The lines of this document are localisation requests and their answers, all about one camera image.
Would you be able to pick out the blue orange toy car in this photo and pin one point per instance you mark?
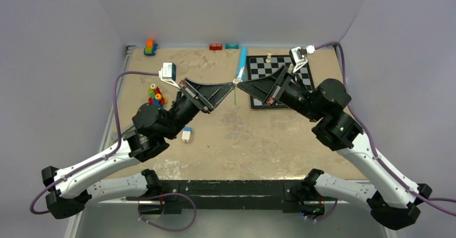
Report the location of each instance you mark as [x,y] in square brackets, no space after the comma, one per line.
[150,48]

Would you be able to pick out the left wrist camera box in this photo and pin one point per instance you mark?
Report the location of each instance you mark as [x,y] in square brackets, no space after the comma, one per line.
[167,74]

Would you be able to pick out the blue cylinder tool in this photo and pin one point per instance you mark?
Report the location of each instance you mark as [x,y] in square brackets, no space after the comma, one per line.
[243,57]

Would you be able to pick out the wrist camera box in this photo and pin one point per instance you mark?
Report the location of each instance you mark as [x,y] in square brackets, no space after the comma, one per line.
[167,74]
[299,56]

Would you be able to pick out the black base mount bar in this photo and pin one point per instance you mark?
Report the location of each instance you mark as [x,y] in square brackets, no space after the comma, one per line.
[287,196]

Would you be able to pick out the aluminium frame rail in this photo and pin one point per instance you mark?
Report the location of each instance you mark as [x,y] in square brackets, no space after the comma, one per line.
[76,222]

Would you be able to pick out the red toy brick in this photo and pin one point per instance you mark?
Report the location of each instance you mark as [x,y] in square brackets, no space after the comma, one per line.
[215,47]

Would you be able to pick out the white chess pawn far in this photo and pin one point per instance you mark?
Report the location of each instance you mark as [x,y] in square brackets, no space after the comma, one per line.
[269,58]

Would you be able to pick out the teal toy piece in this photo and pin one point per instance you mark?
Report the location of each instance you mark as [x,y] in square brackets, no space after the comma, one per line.
[231,46]

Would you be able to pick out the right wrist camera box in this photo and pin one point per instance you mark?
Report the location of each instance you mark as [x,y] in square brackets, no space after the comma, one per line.
[299,56]

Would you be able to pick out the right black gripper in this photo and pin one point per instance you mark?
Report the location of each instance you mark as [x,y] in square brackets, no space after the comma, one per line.
[262,87]

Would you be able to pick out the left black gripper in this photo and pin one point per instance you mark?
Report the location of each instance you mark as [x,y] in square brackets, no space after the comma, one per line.
[207,95]

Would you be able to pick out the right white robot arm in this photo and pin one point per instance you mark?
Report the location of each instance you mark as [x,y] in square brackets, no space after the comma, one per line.
[391,198]

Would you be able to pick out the colourful toy brick stack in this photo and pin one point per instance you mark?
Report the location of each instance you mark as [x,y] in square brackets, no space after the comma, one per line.
[155,96]

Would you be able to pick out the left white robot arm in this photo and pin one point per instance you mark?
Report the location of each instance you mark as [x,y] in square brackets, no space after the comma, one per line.
[71,188]

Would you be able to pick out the white blue toy brick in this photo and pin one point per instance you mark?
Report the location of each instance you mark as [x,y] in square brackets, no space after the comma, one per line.
[186,134]

